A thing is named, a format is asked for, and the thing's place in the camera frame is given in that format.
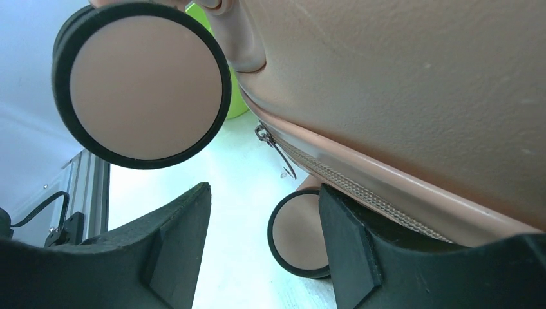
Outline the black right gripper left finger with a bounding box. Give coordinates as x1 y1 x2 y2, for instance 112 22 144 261
1 182 211 308

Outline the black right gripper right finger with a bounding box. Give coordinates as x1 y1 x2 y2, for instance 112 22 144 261
319 185 545 308

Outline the pink hard-shell suitcase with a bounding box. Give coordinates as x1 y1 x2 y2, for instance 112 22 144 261
51 0 546 280

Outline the green plastic tray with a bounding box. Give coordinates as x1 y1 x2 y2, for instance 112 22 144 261
185 3 248 120

